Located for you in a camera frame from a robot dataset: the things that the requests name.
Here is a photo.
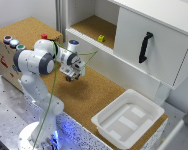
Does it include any green cable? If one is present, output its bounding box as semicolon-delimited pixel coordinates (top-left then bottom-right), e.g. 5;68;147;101
31;39;99;150

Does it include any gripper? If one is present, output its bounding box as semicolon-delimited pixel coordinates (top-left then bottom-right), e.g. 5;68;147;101
59;61;83;80

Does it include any pink block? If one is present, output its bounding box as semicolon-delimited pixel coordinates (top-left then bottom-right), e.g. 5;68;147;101
40;33;49;40

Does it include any white cabinet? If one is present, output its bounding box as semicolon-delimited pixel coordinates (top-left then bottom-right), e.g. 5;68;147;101
64;0;188;108

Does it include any white plastic box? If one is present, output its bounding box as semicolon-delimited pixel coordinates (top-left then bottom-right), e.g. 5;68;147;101
90;88;166;150

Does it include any wooden drawer box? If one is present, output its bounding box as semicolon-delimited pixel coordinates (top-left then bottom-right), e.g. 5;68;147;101
0;16;65;93

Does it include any red button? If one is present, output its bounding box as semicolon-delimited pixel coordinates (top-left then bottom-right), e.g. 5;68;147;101
3;34;14;45

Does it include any blue button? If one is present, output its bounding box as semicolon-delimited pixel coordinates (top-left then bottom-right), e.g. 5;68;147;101
9;38;20;49

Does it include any yellow block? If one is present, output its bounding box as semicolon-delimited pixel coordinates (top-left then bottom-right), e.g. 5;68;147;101
97;34;106;43

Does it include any black door handle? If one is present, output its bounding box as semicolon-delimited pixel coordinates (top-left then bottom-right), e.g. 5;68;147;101
138;31;154;64

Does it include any green button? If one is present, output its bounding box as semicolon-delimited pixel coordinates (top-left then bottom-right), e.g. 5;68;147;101
15;43;27;52

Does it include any white sliding door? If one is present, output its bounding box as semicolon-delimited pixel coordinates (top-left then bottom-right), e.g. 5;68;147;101
112;6;188;89

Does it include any purple block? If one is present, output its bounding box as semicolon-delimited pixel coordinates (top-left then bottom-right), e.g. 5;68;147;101
65;75;74;83

